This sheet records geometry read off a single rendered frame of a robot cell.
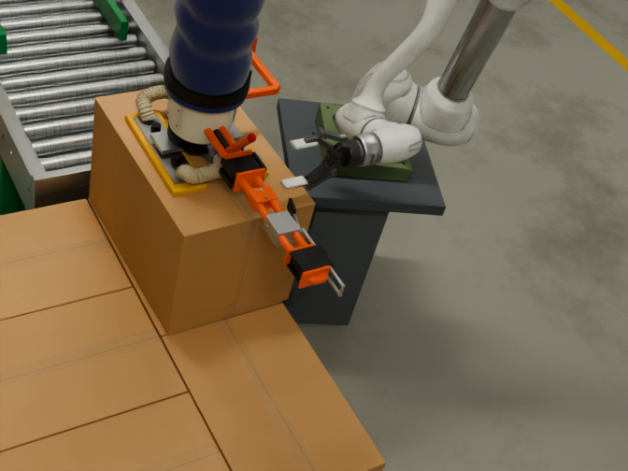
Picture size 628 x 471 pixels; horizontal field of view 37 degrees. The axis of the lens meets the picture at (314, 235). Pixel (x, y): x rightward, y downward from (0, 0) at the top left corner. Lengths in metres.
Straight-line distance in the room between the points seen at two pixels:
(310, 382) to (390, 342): 0.95
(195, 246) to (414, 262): 1.63
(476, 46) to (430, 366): 1.33
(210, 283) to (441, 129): 0.88
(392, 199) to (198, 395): 0.89
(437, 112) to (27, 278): 1.31
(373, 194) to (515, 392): 1.06
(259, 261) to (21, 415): 0.74
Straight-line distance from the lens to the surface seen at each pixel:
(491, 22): 2.66
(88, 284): 2.77
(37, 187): 3.01
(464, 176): 4.42
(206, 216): 2.43
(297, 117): 3.16
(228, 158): 2.38
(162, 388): 2.55
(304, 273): 2.12
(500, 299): 3.89
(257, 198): 2.29
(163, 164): 2.52
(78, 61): 3.62
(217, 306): 2.65
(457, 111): 2.87
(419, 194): 2.99
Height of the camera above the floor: 2.60
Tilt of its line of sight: 43 degrees down
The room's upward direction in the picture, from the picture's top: 16 degrees clockwise
